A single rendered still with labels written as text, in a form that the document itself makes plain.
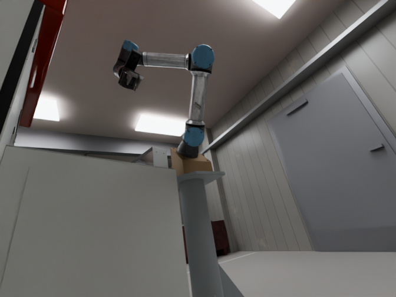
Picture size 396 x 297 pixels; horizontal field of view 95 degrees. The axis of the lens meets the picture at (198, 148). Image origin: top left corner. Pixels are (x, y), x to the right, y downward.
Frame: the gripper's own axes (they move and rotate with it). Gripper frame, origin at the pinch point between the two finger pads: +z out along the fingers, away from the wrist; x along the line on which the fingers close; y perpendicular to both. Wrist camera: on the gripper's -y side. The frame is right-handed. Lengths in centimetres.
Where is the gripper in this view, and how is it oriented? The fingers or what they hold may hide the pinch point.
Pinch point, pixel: (138, 76)
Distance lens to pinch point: 84.9
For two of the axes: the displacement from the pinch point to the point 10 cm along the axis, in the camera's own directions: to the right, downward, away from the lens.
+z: 5.2, 4.5, -7.3
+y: -4.3, 8.7, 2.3
